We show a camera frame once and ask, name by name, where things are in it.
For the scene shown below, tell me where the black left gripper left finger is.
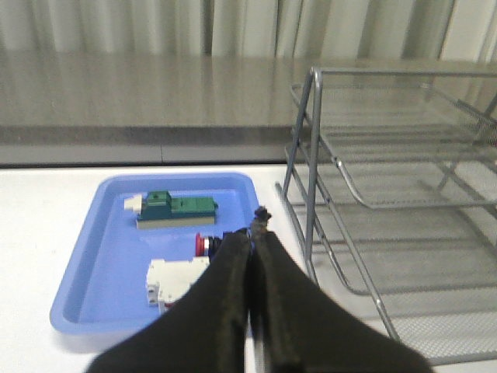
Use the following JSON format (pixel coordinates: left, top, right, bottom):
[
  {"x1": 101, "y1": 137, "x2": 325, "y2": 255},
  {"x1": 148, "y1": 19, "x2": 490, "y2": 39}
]
[{"x1": 87, "y1": 232, "x2": 252, "y2": 372}]

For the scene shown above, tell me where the blue plastic tray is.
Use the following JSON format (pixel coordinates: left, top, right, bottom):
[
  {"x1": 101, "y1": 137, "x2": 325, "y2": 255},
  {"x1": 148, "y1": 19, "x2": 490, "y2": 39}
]
[{"x1": 50, "y1": 173, "x2": 259, "y2": 336}]

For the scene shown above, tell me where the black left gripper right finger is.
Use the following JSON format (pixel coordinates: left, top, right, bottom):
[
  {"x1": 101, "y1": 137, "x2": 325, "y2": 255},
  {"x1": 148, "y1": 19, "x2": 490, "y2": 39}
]
[{"x1": 250, "y1": 207, "x2": 432, "y2": 372}]

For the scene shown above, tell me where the white circuit breaker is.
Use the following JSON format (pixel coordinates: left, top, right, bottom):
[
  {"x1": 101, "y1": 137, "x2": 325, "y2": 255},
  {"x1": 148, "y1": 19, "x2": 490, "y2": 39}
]
[{"x1": 146, "y1": 256, "x2": 210, "y2": 314}]

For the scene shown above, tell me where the red emergency stop button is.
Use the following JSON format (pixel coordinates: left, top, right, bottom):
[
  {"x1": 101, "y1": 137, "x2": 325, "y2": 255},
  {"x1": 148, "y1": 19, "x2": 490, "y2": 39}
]
[{"x1": 195, "y1": 228, "x2": 250, "y2": 260}]

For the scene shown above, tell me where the silver mesh tray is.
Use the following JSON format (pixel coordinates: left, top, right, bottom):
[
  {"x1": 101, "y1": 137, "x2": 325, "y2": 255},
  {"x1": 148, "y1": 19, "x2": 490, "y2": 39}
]
[
  {"x1": 285, "y1": 131, "x2": 497, "y2": 211},
  {"x1": 291, "y1": 68, "x2": 496, "y2": 148},
  {"x1": 275, "y1": 182, "x2": 497, "y2": 367}
]

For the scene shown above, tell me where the green terminal block component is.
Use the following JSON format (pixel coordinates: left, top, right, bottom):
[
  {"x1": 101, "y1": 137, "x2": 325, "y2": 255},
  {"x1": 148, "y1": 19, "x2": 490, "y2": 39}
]
[{"x1": 123, "y1": 190, "x2": 218, "y2": 229}]

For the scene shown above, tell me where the silver wire rack frame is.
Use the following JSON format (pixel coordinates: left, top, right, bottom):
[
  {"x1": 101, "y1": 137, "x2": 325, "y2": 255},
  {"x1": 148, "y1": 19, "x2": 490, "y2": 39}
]
[{"x1": 274, "y1": 66, "x2": 497, "y2": 343}]

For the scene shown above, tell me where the dark granite counter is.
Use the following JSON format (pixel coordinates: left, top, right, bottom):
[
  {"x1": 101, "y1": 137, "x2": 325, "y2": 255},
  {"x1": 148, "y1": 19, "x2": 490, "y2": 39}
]
[{"x1": 1, "y1": 51, "x2": 496, "y2": 168}]

